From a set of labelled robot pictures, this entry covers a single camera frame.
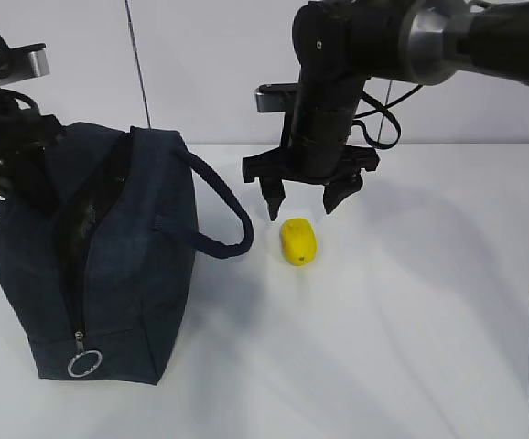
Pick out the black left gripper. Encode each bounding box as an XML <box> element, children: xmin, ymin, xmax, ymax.
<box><xmin>0</xmin><ymin>87</ymin><xmax>66</xmax><ymax>215</ymax></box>

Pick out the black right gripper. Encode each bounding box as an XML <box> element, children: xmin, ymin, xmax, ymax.
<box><xmin>242</xmin><ymin>105</ymin><xmax>380</xmax><ymax>221</ymax></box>

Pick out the dark blue lunch bag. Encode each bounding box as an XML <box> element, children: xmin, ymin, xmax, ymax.
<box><xmin>0</xmin><ymin>123</ymin><xmax>254</xmax><ymax>385</ymax></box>

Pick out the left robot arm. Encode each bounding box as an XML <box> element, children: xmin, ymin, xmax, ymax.
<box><xmin>0</xmin><ymin>35</ymin><xmax>65</xmax><ymax>215</ymax></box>

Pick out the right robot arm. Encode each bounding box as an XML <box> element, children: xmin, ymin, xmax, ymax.
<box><xmin>243</xmin><ymin>1</ymin><xmax>529</xmax><ymax>220</ymax></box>

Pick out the yellow lemon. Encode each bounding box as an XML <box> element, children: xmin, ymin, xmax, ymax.
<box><xmin>280</xmin><ymin>218</ymin><xmax>318</xmax><ymax>266</ymax></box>

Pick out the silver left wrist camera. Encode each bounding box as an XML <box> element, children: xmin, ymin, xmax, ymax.
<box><xmin>0</xmin><ymin>43</ymin><xmax>49</xmax><ymax>86</ymax></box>

